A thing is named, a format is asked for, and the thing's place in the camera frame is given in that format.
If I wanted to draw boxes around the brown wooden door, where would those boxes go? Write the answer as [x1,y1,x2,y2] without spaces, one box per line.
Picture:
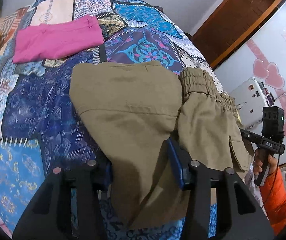
[192,0,283,69]

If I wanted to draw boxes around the pink folded garment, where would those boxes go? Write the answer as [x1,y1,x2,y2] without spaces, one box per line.
[13,15,104,63]

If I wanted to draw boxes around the khaki olive pants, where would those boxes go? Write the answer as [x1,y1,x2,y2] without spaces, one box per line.
[69,61,252,229]

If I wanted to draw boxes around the patchwork patterned bedspread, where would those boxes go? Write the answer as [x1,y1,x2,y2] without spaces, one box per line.
[0,0,225,240]

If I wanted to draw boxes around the person right hand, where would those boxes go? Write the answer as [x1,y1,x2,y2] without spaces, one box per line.
[253,148,278,175]

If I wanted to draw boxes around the black camera box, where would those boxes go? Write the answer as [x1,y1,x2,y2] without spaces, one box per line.
[262,106,284,144]

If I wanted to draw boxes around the white wardrobe with hearts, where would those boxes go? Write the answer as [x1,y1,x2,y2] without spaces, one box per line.
[214,1,286,165]

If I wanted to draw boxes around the orange jacket forearm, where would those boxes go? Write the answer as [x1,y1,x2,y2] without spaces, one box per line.
[259,168,286,235]

